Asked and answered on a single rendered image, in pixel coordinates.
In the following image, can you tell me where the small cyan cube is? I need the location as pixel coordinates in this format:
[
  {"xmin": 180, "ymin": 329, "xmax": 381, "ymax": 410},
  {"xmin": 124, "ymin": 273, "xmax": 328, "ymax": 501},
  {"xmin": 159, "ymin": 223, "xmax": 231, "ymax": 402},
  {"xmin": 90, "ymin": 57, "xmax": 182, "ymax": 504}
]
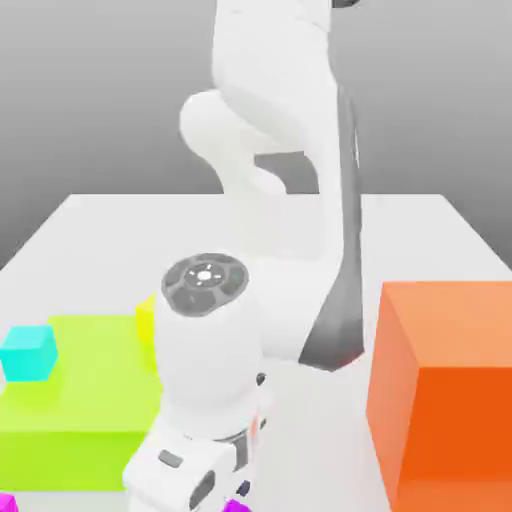
[{"xmin": 0, "ymin": 324, "xmax": 60, "ymax": 384}]

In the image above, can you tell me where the large lime green box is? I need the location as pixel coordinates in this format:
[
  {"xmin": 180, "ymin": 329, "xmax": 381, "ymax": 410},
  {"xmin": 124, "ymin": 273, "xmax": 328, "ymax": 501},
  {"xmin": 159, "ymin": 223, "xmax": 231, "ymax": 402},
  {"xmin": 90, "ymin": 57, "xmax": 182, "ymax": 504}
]
[{"xmin": 0, "ymin": 314, "xmax": 166, "ymax": 493}]

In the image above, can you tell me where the large orange box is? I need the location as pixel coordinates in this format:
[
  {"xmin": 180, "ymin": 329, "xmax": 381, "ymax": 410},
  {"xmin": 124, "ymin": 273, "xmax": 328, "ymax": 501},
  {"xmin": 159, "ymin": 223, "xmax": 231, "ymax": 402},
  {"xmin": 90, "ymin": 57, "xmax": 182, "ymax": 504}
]
[{"xmin": 365, "ymin": 280, "xmax": 512, "ymax": 512}]

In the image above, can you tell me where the small yellow cube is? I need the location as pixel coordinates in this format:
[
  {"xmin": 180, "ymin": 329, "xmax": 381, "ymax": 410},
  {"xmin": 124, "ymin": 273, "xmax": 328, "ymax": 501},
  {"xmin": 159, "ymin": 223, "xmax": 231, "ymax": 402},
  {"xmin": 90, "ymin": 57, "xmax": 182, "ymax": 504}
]
[{"xmin": 135, "ymin": 293, "xmax": 158, "ymax": 348}]

